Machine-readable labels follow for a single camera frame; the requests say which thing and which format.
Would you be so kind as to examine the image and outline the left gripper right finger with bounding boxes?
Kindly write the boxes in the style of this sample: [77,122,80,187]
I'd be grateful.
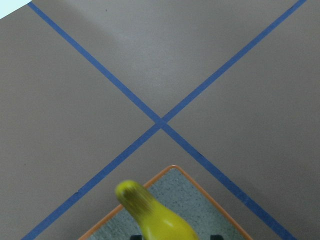
[210,234,224,240]

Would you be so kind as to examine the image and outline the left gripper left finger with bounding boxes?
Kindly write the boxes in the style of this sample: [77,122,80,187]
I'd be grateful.
[129,235,143,240]

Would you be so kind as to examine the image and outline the grey square plate orange rim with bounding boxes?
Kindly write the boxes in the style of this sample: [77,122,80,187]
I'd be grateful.
[80,165,252,240]

